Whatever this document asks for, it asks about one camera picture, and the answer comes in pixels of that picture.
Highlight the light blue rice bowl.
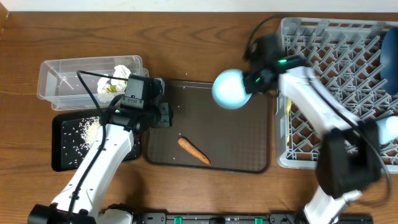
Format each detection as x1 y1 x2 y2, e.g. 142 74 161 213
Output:
212 69 252 110

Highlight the orange carrot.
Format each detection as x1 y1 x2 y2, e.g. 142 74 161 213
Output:
177 137 211 166

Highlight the yellow plastic spoon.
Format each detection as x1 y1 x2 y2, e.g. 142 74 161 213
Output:
285 98 292 142

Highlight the yellow green snack wrapper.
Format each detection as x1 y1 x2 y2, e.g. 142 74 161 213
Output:
107 85 126 93

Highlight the white tissue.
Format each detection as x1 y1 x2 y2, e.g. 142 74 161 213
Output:
111 65 131 86

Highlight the black bin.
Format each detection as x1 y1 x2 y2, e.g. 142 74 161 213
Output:
51 108 142 172

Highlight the clear plastic bin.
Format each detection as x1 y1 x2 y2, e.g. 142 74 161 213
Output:
37 55 149 111

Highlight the dark blue plate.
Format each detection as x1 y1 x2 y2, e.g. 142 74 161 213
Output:
380 27 397 96

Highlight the light blue cup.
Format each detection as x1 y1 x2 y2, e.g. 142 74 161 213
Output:
376 116 398 145

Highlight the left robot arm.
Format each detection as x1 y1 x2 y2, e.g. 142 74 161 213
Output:
27 75 173 224

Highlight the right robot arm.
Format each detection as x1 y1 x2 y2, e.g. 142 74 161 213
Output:
243 35 397 223

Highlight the brown serving tray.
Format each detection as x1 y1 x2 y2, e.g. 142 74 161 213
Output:
142 80 272 174

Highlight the white crumpled paper in bin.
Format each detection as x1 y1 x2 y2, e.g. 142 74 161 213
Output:
97 75 114 103

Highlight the white rice pile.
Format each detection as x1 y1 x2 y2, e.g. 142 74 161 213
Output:
61 116 101 170

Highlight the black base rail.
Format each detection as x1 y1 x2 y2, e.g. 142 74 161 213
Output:
133 211 374 224

